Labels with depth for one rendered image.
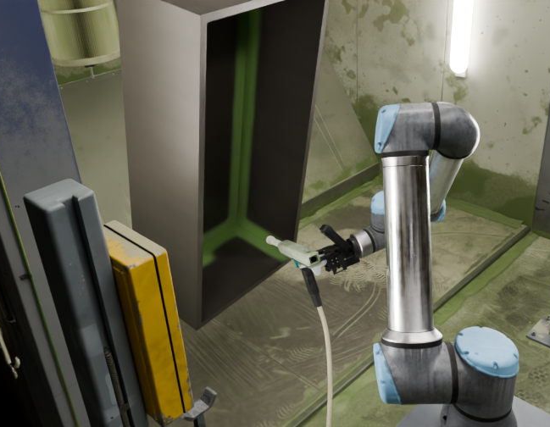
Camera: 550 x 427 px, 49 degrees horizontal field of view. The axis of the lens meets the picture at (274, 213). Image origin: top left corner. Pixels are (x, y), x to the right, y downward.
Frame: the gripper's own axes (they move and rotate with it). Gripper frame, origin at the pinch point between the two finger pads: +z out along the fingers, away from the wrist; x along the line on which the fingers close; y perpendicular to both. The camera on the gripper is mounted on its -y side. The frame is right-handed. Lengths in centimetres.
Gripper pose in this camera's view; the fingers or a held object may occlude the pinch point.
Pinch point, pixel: (301, 263)
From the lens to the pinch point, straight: 204.3
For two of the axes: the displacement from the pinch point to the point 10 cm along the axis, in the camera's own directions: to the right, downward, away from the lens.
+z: -9.0, 3.5, -2.6
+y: 3.1, 9.3, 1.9
